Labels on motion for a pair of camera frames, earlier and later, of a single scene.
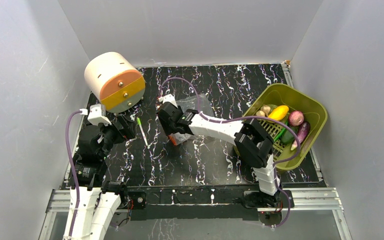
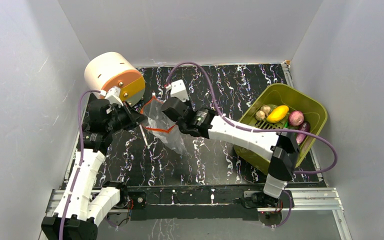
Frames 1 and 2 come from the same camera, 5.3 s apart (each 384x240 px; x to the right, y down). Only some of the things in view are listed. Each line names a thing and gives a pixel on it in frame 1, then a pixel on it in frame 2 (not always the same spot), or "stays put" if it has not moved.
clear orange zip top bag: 201,104 -> 160,127
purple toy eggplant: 303,129 stays put
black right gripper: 167,117 stays put
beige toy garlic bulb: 266,109 stays put
